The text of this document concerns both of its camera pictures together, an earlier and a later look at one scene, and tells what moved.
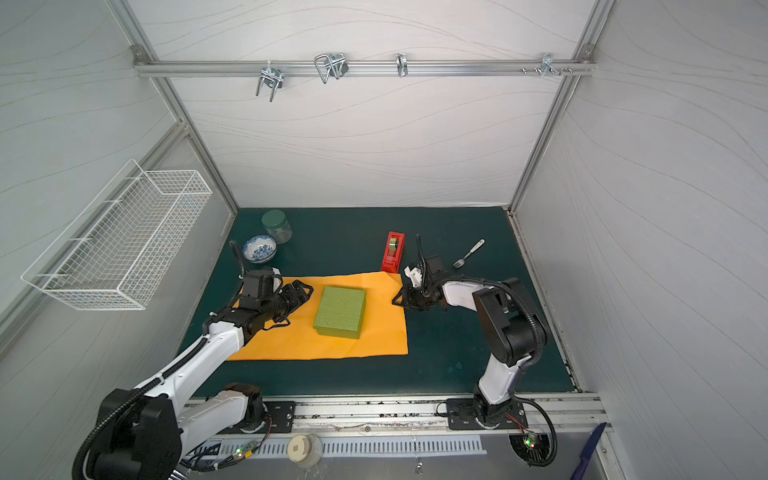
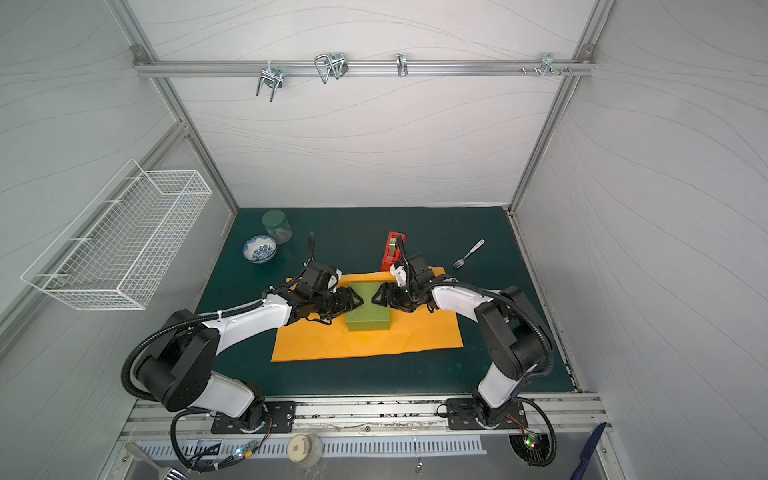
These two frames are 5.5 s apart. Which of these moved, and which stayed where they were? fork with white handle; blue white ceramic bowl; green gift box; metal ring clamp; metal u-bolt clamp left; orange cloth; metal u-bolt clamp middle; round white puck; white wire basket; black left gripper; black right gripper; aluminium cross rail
Moved: green gift box; orange cloth; black left gripper; black right gripper
Stayed: white wire basket; metal u-bolt clamp left; metal ring clamp; round white puck; blue white ceramic bowl; fork with white handle; metal u-bolt clamp middle; aluminium cross rail
